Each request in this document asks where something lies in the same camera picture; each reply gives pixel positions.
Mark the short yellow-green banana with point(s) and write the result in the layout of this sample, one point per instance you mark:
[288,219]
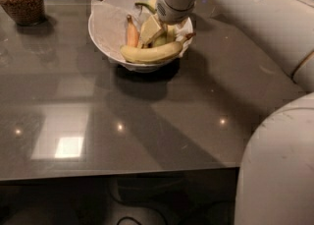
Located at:
[160,40]

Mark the large front yellow banana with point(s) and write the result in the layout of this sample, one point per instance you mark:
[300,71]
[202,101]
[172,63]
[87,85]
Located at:
[155,54]

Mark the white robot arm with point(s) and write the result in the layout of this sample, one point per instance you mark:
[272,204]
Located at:
[276,177]

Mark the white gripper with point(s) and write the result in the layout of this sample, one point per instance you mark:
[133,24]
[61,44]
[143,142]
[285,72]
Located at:
[171,13]

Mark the white ceramic bowl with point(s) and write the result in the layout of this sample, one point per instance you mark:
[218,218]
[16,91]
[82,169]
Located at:
[113,16]

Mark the long curved green-stemmed banana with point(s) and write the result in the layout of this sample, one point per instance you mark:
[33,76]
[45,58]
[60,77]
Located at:
[150,6]

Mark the small orange banana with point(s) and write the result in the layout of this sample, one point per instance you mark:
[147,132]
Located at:
[132,33]

